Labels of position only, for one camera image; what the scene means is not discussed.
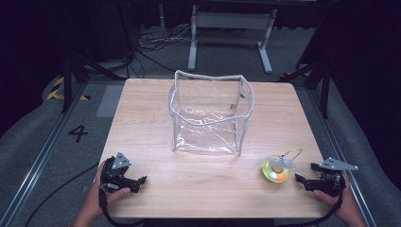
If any person's right hand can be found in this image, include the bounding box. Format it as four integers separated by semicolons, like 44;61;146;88
311;174;361;222

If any aluminium floor rail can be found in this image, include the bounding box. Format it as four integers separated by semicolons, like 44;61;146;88
0;82;87;227
307;88;378;227

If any person's left hand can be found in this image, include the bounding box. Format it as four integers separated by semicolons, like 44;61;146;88
84;160;132;219

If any black metal stand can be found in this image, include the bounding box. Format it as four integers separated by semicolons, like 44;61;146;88
279;60;333;120
60;53;128;114

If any clear plastic zipper bag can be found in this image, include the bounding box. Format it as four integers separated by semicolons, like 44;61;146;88
167;69;255;157

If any grey floor patch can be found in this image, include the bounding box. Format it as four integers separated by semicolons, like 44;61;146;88
96;83;126;119

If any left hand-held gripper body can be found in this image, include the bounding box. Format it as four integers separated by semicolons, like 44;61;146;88
99;151;134;192

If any thick black gripper cable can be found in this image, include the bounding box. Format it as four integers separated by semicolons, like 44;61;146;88
276;179;345;227
97;184;147;227

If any thin black cable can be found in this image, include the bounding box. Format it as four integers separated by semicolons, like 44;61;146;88
23;162;101;227

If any yellow and black floor tape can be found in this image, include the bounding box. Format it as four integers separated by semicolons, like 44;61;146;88
45;77;92;102

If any bundle of floor cables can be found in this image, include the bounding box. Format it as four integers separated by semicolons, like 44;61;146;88
126;24;194;79

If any yellow ring toy with ball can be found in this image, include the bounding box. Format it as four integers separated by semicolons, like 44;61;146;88
261;148;304;184

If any grey metal table frame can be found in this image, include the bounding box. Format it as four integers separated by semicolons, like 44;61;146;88
187;4;279;76

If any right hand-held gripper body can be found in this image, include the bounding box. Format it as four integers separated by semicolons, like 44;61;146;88
313;156;359;199

